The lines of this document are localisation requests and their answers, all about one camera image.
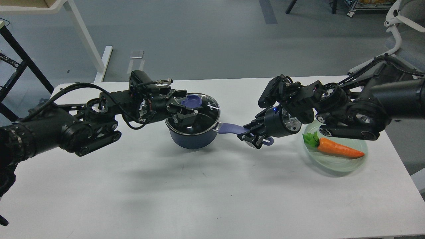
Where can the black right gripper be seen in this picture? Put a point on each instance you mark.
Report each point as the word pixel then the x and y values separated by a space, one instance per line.
pixel 274 121

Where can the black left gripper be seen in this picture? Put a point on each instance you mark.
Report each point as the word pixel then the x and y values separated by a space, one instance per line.
pixel 159 103

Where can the glass pot lid blue knob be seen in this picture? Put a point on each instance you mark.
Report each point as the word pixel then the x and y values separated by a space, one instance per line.
pixel 195 114

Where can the dark blue saucepan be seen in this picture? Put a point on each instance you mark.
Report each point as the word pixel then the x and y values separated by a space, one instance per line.
pixel 202 140

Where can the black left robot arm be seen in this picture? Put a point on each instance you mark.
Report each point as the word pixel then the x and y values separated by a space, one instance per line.
pixel 82 129

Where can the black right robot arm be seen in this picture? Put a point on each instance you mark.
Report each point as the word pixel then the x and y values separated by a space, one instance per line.
pixel 358 107

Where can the orange toy carrot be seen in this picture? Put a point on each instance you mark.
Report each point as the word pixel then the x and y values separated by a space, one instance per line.
pixel 328 146

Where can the pale green glass plate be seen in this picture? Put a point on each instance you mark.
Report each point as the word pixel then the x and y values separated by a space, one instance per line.
pixel 334 162

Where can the wheeled cart base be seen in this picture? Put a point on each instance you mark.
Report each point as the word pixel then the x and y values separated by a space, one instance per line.
pixel 354 5

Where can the black metal rack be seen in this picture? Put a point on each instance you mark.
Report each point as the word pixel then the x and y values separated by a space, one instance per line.
pixel 20 67

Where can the white office chair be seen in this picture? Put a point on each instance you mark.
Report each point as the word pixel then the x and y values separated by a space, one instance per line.
pixel 405 21

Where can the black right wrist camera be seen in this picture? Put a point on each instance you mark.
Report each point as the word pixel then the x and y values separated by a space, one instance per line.
pixel 279 89

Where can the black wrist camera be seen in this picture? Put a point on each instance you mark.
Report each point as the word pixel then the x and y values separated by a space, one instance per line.
pixel 279 89
pixel 141 85

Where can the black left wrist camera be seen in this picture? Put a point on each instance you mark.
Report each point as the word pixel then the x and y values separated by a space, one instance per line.
pixel 141 85

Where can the white table frame leg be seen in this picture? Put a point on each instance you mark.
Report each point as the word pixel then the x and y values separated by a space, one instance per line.
pixel 50 7

